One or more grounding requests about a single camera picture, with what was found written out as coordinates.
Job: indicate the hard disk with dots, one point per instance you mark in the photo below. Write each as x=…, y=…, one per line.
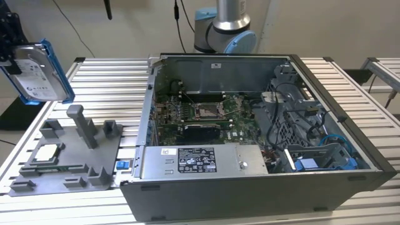
x=38, y=75

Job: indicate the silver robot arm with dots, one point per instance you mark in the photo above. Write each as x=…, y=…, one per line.
x=231, y=21

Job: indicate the grey metal disk bay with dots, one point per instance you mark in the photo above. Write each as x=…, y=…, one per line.
x=296, y=122

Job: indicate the black hanging antenna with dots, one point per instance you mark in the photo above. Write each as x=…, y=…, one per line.
x=108, y=9

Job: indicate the silver CPU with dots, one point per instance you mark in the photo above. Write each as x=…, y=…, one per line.
x=46, y=152

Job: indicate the grey parts rack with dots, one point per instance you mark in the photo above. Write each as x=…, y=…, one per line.
x=78, y=152

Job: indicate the blue plastic case latch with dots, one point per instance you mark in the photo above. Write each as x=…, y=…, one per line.
x=122, y=164

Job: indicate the black RAM slot bank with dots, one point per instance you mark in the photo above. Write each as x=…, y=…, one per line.
x=206, y=120
x=203, y=95

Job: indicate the CPU socket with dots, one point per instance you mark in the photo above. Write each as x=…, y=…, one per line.
x=207, y=111

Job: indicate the grey power supply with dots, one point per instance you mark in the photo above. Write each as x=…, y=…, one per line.
x=156, y=164

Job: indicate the green motherboard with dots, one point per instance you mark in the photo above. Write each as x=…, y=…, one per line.
x=243, y=131

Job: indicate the open grey PC case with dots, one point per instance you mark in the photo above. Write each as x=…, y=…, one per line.
x=219, y=199

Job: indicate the blue carrier in bay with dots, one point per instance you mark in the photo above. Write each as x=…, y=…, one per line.
x=307, y=164

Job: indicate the black box under table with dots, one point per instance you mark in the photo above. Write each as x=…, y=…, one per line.
x=356, y=75

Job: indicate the metal slat side table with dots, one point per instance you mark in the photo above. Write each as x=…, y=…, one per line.
x=387, y=68

